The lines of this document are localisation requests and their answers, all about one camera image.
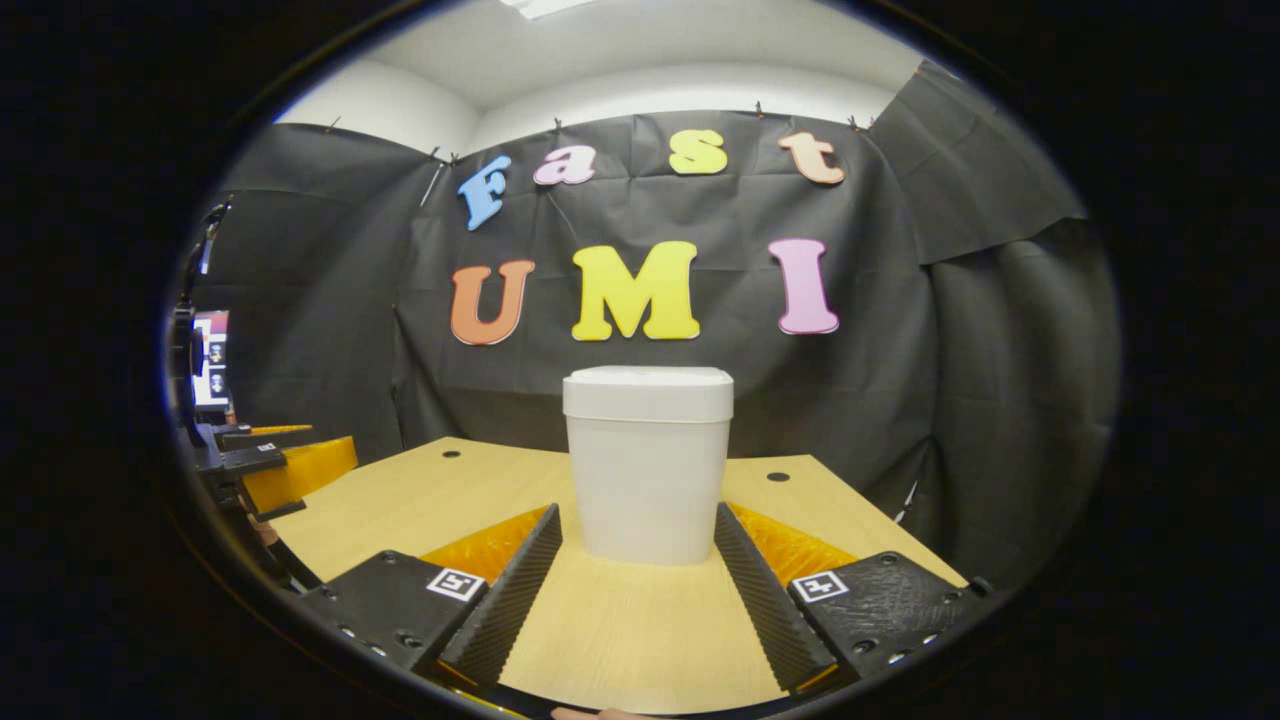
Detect white desktop garbage bin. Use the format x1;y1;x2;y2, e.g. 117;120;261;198
562;365;735;567

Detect black backdrop cloth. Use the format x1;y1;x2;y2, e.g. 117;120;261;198
190;60;1119;591

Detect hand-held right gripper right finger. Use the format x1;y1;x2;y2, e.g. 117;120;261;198
713;500;991;696

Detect wooden desktop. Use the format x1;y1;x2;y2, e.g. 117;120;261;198
270;437;969;716

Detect computer monitor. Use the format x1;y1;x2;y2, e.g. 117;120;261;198
192;310;231;409

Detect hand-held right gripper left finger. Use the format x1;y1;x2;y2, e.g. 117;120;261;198
300;503;563;691

